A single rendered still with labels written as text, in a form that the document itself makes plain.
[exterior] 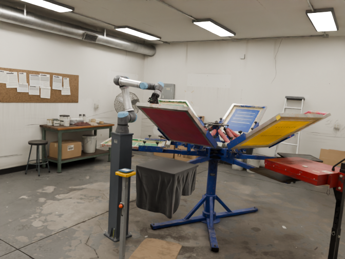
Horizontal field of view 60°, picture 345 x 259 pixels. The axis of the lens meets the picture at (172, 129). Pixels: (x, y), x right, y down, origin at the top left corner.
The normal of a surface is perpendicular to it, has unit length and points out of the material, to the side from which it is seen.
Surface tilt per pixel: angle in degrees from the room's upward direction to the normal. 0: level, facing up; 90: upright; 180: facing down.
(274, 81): 90
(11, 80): 89
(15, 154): 90
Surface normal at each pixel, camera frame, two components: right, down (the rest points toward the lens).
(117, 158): -0.71, 0.04
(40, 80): 0.85, 0.08
